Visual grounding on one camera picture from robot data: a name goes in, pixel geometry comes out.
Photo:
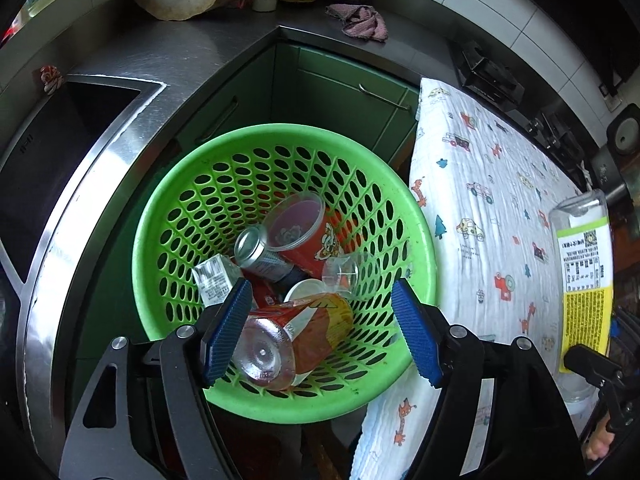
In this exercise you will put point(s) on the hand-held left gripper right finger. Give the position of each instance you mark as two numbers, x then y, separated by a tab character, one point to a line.
417	335

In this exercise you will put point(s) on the white milk carton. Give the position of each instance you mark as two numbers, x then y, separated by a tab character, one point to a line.
215	275

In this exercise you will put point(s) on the red white scrubber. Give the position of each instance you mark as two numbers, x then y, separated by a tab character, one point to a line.
51	80

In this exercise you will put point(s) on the black range hood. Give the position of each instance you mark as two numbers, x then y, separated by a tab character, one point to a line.
615	5

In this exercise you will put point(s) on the person's right hand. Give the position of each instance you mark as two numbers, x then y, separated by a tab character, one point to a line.
600	442

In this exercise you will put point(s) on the silver drink can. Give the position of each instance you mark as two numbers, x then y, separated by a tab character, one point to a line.
260	255

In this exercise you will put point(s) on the pink rag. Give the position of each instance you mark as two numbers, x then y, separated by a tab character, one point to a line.
360	22

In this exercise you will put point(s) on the white printed cloth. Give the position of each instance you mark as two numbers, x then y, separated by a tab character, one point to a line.
475	160

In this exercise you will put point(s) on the clear plastic cup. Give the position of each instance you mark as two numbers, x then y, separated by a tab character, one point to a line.
345	272

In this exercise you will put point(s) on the white paper cup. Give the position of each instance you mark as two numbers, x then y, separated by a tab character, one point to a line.
305	290

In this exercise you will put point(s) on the green perforated plastic basket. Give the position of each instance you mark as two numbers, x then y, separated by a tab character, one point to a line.
165	220

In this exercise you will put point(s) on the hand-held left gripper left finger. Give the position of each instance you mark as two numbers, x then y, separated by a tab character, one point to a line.
227	332

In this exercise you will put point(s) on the black round appliance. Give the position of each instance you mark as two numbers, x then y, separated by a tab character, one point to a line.
625	132

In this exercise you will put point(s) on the red printed paper cup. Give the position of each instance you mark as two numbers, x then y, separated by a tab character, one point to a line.
320	245

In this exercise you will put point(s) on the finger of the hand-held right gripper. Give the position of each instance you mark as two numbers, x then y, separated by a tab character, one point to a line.
592	362

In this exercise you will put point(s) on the black gas stove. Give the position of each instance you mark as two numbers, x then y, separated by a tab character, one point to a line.
490	72

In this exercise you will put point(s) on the steel kitchen sink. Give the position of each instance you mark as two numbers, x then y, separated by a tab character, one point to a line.
55	150

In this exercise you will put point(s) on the red soda can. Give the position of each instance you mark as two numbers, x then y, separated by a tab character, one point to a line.
262	292

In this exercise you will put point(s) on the clear bottle red yellow label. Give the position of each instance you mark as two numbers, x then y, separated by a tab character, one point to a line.
310	330

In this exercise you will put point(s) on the wall outlet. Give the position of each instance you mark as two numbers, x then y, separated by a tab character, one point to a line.
612	102

